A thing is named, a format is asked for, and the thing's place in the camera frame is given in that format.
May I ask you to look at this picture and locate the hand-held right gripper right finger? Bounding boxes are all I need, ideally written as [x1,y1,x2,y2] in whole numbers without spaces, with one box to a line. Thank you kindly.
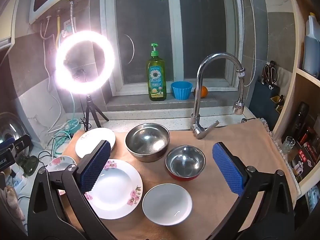
[212,142,297,240]

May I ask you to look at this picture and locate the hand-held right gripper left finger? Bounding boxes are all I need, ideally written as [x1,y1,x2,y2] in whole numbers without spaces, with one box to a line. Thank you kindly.
[27,140,118,240]

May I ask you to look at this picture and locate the white plate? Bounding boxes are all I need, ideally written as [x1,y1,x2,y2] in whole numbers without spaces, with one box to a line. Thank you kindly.
[75,127,116,159]

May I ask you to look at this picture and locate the white plate rim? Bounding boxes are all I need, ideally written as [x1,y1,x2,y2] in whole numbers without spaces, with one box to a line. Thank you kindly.
[84,159,144,219]

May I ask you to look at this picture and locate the small floral plate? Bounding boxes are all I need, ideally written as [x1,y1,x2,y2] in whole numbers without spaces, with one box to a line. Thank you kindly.
[46,155,77,196]

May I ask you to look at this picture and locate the small steel bowl red outside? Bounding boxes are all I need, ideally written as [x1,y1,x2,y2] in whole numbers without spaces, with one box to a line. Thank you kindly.
[165,145,206,181]

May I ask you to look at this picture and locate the large steel bowl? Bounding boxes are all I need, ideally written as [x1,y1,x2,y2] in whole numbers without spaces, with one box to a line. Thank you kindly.
[125,123,171,162]

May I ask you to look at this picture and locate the small white dish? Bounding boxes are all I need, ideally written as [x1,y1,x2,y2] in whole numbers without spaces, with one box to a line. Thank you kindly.
[142,183,193,226]

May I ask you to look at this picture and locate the person's left hand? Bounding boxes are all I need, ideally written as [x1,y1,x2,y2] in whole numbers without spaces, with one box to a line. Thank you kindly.
[5,187,26,221]

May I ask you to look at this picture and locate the dark green round object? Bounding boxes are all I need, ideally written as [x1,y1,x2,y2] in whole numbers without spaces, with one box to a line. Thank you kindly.
[17,154,39,176]

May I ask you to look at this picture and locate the beige cloth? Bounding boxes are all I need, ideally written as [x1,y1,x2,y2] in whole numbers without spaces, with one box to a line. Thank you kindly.
[61,117,298,240]

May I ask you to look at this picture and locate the black tripod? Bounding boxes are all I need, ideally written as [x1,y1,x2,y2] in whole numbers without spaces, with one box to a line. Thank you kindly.
[79,94,109,132]

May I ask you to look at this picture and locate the small clear glass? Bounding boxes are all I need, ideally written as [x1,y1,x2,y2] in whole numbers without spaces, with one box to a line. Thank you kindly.
[282,136,296,155]

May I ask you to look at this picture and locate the dark knife block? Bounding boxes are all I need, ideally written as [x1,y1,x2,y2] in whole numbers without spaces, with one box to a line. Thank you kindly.
[254,79,285,130]

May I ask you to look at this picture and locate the red box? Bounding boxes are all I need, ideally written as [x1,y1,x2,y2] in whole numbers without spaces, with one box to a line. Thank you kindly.
[289,141,316,183]

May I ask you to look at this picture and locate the orange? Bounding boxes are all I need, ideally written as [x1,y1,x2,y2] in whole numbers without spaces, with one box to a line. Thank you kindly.
[194,86,209,99]

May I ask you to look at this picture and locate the dark bottle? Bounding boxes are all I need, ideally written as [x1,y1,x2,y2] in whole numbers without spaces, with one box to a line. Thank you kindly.
[291,101,310,141]

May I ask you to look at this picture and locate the blue fluted cup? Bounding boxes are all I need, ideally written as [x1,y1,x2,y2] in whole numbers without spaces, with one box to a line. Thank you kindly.
[171,81,194,100]

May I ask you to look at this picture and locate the chrome faucet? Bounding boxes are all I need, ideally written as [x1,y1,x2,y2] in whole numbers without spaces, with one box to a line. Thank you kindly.
[190,52,245,140]

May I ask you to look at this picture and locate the green dish soap bottle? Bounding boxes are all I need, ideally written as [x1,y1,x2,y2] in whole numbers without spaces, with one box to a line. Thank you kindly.
[146,43,168,102]

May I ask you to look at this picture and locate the black scissors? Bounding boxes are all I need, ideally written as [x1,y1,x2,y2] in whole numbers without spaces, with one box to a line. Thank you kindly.
[261,60,278,86]

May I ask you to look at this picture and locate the wooden shelf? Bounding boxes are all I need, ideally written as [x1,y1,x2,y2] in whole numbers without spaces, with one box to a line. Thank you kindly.
[271,0,320,193]

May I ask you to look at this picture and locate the large oil jug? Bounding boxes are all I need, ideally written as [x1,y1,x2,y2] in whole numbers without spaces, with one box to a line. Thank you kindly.
[302,12,320,78]

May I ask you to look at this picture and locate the window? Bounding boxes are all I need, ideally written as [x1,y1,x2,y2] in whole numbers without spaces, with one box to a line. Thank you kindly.
[99,0,252,97]

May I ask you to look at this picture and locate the white water heater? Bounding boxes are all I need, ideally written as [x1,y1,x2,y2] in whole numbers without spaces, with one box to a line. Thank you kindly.
[28,0,88,25]

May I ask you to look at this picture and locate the green cable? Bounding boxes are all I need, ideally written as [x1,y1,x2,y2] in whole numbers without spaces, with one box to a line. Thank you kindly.
[51,119,81,156]

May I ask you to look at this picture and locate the white cable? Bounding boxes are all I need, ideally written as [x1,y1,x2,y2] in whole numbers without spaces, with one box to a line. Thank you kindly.
[40,17,66,133]

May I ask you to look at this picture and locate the bead chain cord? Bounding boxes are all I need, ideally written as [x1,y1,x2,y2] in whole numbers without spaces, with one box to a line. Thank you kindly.
[237,0,258,87]

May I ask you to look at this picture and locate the ring light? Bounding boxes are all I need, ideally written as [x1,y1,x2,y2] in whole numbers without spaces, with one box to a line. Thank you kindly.
[55,30,116,95]

